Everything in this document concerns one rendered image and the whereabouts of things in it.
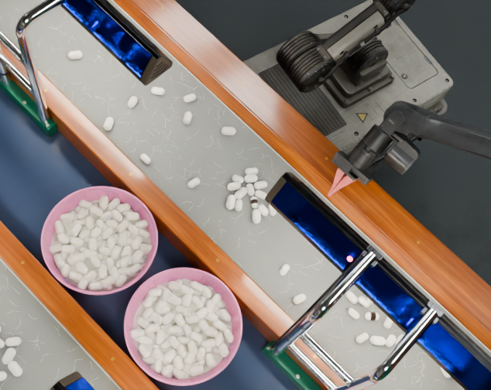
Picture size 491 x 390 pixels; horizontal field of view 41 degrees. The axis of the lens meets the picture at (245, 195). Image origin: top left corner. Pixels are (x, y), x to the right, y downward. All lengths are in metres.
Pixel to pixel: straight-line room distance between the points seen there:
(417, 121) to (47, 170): 0.92
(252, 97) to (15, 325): 0.81
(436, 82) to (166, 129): 1.01
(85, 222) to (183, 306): 0.31
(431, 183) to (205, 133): 1.23
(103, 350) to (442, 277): 0.83
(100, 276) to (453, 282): 0.85
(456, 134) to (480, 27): 1.72
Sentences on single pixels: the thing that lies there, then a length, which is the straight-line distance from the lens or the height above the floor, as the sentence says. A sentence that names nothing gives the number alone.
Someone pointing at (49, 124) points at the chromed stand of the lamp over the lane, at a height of 0.71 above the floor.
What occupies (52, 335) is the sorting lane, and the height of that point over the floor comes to 0.74.
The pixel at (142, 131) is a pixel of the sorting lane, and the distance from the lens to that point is 1.71.
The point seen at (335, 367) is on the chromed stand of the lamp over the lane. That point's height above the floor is 0.97.
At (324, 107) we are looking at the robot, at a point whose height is 0.48.
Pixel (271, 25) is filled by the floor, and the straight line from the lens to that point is 2.88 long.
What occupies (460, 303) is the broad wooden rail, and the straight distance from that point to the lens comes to 1.70.
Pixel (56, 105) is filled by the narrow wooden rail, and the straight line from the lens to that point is 1.73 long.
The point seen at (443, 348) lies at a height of 1.08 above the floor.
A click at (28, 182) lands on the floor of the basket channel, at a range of 1.74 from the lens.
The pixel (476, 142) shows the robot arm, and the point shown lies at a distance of 1.53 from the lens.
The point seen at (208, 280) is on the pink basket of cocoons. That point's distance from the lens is 1.56.
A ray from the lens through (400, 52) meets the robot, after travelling 2.35.
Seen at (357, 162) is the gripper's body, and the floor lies 0.91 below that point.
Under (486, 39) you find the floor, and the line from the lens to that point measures 3.20.
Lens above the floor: 2.25
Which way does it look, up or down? 66 degrees down
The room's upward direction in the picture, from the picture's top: 20 degrees clockwise
